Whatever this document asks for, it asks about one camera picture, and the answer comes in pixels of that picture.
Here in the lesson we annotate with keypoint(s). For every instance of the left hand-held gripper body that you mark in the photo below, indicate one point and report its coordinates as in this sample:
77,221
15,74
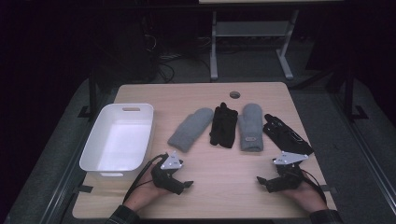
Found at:
166,175

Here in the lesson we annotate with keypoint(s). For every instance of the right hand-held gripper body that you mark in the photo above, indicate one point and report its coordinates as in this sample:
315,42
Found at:
288,174

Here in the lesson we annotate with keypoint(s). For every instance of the plain grey mitten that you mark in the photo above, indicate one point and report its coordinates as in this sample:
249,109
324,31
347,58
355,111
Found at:
190,129

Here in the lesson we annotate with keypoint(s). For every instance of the grey mitten with label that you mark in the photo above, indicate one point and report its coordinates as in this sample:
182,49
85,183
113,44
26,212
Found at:
251,127

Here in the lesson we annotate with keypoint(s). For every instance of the white plastic bin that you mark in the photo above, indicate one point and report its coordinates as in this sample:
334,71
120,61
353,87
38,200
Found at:
118,140

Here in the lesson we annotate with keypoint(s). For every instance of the person's left hand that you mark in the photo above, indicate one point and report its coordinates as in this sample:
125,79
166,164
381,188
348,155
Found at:
144,193

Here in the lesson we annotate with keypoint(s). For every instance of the person's right hand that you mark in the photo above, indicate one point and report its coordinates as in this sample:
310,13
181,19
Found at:
306,196

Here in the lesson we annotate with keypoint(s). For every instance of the black knit glove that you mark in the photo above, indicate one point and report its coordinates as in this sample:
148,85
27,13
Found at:
223,126

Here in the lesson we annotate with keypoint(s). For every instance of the black metal post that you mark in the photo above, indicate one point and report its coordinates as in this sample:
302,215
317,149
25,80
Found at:
349,93
92,93

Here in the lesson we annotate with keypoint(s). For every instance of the grey metal desk frame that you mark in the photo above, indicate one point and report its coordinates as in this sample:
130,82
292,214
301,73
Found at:
249,28

